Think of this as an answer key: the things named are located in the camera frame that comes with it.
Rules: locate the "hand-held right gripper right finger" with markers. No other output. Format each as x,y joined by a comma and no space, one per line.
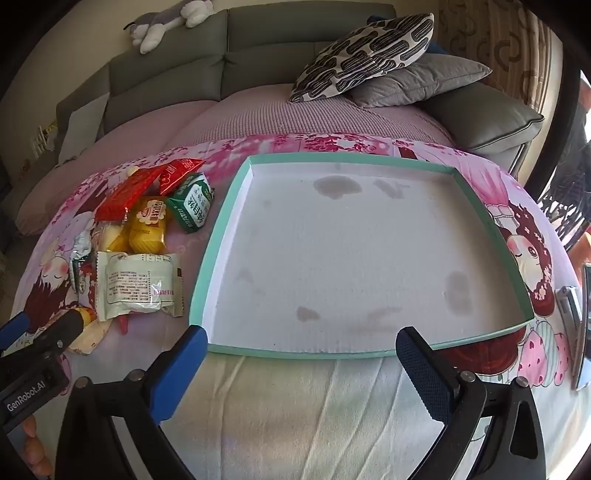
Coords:
420,374

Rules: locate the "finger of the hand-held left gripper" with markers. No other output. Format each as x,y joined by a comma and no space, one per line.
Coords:
14,330
64,324

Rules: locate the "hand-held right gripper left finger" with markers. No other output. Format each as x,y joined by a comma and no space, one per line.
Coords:
184,364

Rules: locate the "small red snack packet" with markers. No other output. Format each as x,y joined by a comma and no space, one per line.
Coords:
123,324

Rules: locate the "white printed snack packet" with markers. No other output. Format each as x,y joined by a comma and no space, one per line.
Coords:
134,286

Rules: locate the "clear round cake packet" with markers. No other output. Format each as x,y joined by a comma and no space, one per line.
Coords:
108,237

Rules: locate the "yellow bread packet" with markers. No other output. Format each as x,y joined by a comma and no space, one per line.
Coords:
147,226

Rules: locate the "teal-rimmed white tray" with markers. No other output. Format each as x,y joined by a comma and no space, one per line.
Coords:
346,258

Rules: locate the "red flowered snack packet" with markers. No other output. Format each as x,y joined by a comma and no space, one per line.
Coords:
178,173

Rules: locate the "person's left hand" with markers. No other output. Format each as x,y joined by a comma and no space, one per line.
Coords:
34,447

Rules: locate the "printed pink blanket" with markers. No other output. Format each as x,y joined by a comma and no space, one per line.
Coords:
286,415

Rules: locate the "small cream snack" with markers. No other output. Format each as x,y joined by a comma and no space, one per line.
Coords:
132,171

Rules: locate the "white small rack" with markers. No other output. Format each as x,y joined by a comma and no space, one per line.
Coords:
42,138

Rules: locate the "white cushion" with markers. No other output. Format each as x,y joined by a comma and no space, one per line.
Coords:
83,129

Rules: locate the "black patterned object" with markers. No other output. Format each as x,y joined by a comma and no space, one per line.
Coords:
561,207

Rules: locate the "pink sofa cover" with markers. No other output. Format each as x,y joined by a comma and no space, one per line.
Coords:
254,115

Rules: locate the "grey pillow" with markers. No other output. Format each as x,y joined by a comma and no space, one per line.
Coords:
415,83

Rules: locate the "grey white plush dog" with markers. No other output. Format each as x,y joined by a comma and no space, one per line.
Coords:
152,32

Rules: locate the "black white patterned pillow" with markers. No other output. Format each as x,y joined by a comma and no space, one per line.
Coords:
364,55

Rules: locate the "grey sofa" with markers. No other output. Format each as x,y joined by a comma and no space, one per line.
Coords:
277,46

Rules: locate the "patterned beige curtain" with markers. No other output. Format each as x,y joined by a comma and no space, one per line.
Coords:
508,46

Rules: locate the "blue cloth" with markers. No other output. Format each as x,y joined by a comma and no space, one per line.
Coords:
377,19

